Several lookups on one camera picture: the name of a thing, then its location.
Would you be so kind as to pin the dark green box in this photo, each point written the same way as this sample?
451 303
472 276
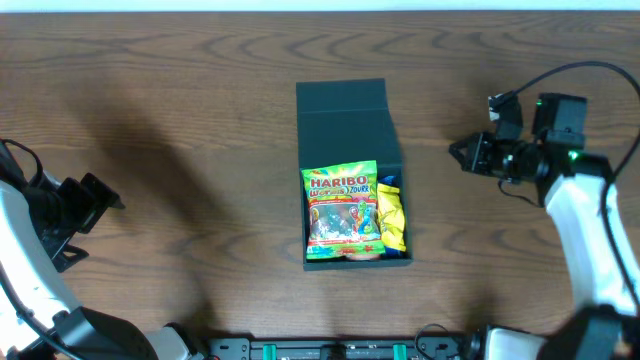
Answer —
348 121

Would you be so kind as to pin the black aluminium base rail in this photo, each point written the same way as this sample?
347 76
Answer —
430 346

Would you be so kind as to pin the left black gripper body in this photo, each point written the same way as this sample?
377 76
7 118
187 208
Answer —
76 209

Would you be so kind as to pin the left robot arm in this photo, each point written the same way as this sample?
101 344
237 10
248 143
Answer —
41 317

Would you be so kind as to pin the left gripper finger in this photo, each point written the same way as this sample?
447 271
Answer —
62 253
104 198

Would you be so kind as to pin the small red Pringles can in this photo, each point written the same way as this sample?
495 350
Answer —
363 257

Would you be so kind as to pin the blue snack bar wrapper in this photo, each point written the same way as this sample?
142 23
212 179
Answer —
390 180

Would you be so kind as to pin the yellow snack packet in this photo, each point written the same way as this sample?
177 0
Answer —
391 217

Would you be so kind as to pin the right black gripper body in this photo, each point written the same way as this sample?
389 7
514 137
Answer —
504 160

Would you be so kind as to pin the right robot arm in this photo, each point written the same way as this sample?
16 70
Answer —
574 188

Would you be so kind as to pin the Haribo gummy worms bag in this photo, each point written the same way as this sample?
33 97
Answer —
342 205

